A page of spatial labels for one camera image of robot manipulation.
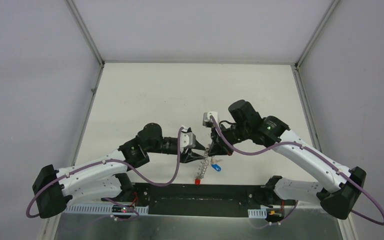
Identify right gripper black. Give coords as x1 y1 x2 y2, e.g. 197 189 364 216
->
208 122 250 157

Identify metal disc with key rings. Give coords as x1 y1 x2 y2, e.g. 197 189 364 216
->
195 150 211 180

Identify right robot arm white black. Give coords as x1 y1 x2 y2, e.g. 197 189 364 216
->
202 99 367 220

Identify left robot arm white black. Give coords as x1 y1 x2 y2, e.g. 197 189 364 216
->
26 123 206 219

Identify blue key tag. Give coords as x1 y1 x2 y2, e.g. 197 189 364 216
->
211 164 222 172

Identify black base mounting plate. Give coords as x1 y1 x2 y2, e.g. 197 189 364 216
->
113 183 296 218

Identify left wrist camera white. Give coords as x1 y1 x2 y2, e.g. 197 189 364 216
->
179 125 197 149

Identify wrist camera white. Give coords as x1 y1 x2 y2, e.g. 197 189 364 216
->
179 125 197 149
202 111 219 128

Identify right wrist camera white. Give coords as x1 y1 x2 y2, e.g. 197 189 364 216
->
202 111 219 128

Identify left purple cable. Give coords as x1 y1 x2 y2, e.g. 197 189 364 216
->
25 126 185 223

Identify purple cable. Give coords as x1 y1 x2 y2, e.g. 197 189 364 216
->
209 115 384 229
25 126 185 223

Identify aluminium frame rail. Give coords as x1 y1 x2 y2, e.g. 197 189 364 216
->
50 180 350 210

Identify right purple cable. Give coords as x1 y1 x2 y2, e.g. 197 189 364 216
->
209 115 384 229

